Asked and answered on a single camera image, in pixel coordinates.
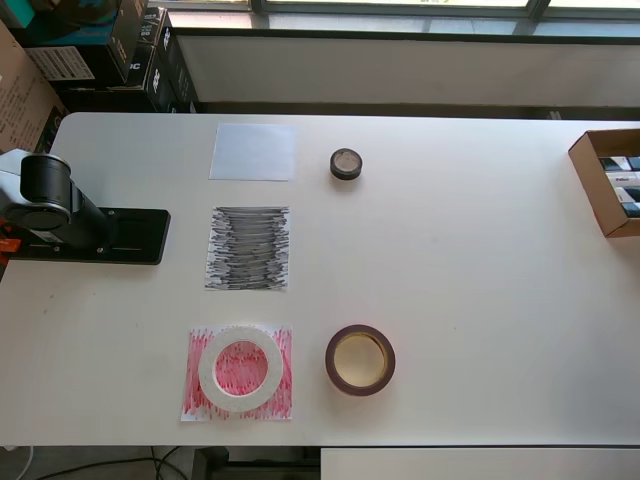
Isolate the small black tape roll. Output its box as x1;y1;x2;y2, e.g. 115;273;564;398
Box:
329;147;364;183

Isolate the red 3M tape roll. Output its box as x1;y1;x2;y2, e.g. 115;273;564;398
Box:
324;323;397;399

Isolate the wide white tape roll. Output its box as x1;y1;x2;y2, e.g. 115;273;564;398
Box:
197;323;285;414

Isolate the black scribbled paper sheet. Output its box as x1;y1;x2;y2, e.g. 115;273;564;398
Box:
203;205;291;293

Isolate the blank white paper sheet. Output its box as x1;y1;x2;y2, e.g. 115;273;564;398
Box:
208;123;297;182

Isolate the red scribbled paper sheet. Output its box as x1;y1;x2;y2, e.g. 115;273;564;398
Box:
179;324;294;424

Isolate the long black printed box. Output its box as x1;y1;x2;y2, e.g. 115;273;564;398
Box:
147;23;202;114

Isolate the narrow black printed box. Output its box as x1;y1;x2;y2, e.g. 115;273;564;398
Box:
124;7;169;92

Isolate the open brown cardboard tray box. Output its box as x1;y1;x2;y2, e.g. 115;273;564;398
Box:
568;128;640;239

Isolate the orange table clamp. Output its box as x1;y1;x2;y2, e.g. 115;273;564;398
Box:
0;218;24;256

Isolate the black and teal carton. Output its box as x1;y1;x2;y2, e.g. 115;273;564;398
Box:
9;0;150;92

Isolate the large GX760A cardboard box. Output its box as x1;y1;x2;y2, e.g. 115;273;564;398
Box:
0;19;69;154

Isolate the small plain teal box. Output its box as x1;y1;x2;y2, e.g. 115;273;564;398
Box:
0;0;35;30

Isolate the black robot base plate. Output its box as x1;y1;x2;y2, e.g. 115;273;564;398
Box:
7;207;172;267

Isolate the black table leg frame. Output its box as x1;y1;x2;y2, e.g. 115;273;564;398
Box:
192;447;322;480

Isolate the black floor cable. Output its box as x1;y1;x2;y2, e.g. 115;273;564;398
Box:
149;443;194;480

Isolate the white floor cable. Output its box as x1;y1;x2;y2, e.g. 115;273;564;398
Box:
0;442;36;480

